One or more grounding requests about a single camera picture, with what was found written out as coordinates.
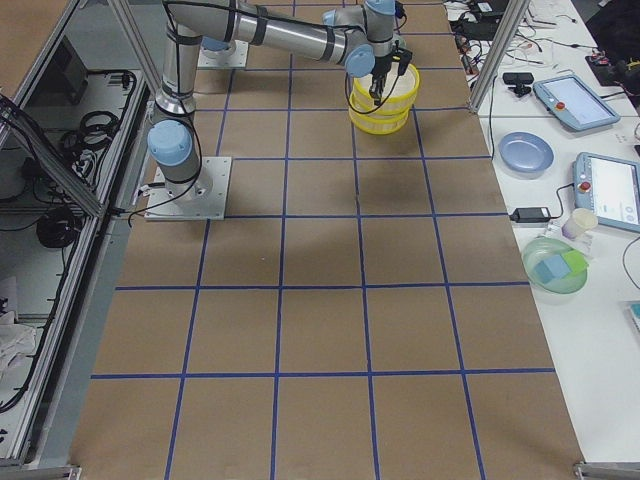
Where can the blue plate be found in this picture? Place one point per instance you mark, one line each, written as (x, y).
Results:
(525, 155)

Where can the black webcam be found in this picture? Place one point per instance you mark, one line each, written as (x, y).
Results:
(518, 82)

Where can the teach pendant far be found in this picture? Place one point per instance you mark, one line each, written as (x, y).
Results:
(569, 99)

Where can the aluminium frame post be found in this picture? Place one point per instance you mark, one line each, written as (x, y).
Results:
(505, 33)

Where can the white steamer cloth outer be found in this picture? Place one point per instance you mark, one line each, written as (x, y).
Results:
(396, 87)

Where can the teach pendant near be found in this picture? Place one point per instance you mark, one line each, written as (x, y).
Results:
(609, 187)

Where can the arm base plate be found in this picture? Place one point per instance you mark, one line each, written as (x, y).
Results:
(223, 56)
(205, 200)

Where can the white crumpled cloth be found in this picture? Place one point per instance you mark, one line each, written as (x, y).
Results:
(17, 340)

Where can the black power adapter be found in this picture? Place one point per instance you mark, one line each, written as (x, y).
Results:
(531, 215)

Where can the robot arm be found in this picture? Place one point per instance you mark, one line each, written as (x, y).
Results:
(218, 34)

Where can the paper cup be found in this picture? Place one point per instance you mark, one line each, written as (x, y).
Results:
(579, 222)

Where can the teach pendant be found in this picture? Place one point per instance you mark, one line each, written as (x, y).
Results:
(609, 187)
(569, 99)

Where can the green bowl with sponges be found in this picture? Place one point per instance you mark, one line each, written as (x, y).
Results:
(555, 266)

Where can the yellow steamer basket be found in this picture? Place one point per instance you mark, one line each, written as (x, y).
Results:
(379, 124)
(388, 105)

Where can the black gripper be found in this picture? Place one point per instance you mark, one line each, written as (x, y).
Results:
(382, 66)

